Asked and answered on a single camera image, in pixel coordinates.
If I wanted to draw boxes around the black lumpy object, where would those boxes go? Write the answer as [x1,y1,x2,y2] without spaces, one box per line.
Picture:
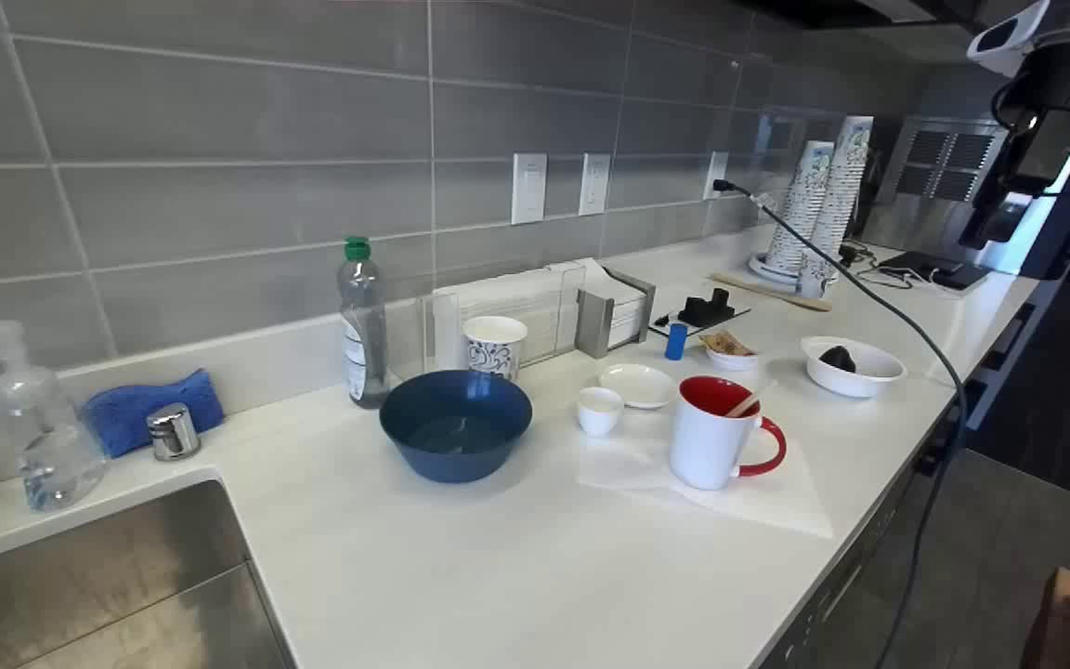
[818,342,861,374]

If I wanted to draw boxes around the white plate with black item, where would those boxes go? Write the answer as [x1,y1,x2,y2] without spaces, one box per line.
[801,333,911,401]

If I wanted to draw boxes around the tall stack patterned cups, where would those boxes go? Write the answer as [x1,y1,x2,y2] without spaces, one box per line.
[801,112,876,299]

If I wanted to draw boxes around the stainless steel sink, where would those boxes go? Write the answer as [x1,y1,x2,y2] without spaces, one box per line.
[0,480,305,669]

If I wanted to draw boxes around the clear pump soap bottle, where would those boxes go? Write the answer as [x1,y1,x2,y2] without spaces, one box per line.
[0,316,113,513]

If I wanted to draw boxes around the grey power cable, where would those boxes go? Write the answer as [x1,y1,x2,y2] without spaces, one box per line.
[714,177,973,669]

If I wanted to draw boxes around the black clamp bracket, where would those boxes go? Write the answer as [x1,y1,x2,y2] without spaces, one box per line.
[676,287,745,333]

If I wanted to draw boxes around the steel napkin holder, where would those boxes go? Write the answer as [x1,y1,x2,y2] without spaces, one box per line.
[574,264,663,361]

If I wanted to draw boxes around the wooden spoon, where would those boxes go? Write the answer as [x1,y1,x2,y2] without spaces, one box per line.
[706,267,832,316]

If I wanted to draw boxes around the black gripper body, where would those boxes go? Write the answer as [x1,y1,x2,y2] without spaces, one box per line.
[964,112,1070,254]

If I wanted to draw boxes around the stainless refrigerator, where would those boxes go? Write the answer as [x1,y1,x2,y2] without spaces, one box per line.
[861,116,1010,254]

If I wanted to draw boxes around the wooden stir stick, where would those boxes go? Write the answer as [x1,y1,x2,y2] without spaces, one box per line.
[725,378,782,425]

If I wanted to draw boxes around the short stack patterned cups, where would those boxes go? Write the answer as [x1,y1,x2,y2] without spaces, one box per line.
[767,138,840,283]

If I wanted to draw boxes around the white napkin stack in holder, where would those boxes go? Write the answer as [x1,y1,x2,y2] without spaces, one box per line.
[601,278,651,354]

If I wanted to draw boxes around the clear bottle green cap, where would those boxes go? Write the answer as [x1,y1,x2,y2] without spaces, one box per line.
[336,235,394,412]

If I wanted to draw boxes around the black flat device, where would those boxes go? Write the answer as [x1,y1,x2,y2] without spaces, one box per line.
[876,250,995,295]

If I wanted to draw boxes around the white wall outlet with plug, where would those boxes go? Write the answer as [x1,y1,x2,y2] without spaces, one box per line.
[702,147,734,202]

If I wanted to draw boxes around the brown cardboard box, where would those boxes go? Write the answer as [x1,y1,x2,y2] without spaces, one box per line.
[1020,563,1070,669]

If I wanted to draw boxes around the white mug red inside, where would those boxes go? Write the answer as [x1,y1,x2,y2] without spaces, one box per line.
[666,370,792,493]

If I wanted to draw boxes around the blue bowl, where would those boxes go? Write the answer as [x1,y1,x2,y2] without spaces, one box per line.
[376,369,536,488]

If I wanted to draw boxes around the small white cup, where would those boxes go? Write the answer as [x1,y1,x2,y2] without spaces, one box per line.
[574,384,627,439]

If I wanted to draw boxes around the small white bowl with food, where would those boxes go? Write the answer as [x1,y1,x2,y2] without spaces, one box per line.
[697,325,767,384]

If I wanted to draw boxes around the small empty white plate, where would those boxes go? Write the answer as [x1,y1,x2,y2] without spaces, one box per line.
[595,361,680,415]

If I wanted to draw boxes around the blue sponge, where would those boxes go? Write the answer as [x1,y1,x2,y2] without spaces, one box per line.
[79,363,232,459]

